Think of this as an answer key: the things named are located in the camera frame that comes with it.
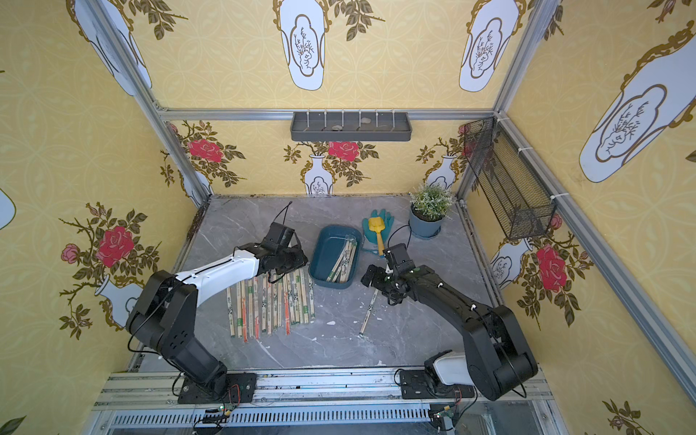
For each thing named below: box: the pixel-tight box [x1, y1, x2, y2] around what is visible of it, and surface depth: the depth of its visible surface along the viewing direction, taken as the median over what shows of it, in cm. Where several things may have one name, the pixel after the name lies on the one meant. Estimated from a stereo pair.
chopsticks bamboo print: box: [235, 280, 243, 339], surface depth 88 cm
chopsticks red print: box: [252, 276, 261, 340], surface depth 89 cm
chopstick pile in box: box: [326, 239, 358, 283], surface depth 100 cm
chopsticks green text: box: [266, 273, 274, 335], surface depth 90 cm
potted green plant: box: [409, 183, 455, 238], surface depth 99 cm
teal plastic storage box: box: [308, 224, 364, 290], surface depth 102 cm
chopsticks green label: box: [274, 276, 284, 329], surface depth 91 cm
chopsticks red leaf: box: [241, 280, 249, 340], surface depth 87 cm
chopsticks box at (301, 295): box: [291, 264, 310, 325], surface depth 92 cm
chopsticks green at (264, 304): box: [261, 272, 268, 334], surface depth 90 cm
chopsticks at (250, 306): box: [247, 278, 254, 338], surface depth 89 cm
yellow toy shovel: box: [367, 216, 386, 256], surface depth 108 cm
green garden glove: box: [361, 208, 396, 256], surface depth 109 cm
